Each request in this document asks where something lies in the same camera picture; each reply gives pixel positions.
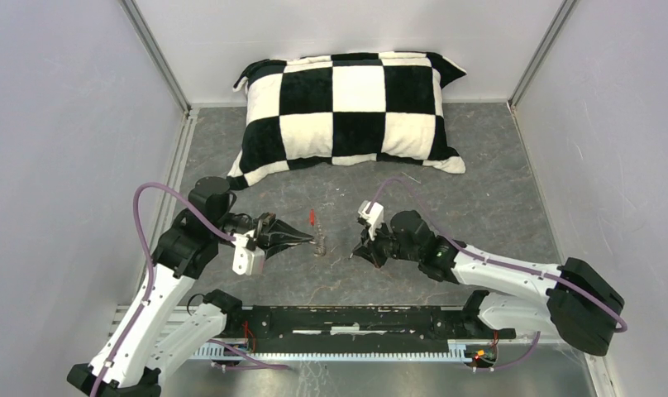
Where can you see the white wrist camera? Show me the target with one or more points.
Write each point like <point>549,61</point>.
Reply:
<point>248,258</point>
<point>372,214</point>

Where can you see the black white checkered pillow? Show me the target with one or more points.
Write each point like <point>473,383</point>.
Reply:
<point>344,109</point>

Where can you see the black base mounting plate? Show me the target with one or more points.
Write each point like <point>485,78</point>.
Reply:
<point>357,329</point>

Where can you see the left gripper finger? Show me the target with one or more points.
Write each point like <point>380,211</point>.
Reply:
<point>273,247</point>
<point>283,229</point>

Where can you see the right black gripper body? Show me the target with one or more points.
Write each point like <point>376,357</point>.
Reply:
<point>384,246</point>

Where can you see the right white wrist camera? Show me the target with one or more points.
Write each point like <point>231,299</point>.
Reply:
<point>372,214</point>

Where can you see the metal keyring with red handle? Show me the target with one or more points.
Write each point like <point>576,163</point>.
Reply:
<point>319,238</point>

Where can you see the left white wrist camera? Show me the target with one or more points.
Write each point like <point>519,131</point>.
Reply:
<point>248,258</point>

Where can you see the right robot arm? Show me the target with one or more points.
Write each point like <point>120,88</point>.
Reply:
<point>571,301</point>

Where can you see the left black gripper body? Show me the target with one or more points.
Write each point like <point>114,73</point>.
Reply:
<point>233,223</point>

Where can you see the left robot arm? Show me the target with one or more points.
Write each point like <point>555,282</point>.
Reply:
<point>136,360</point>

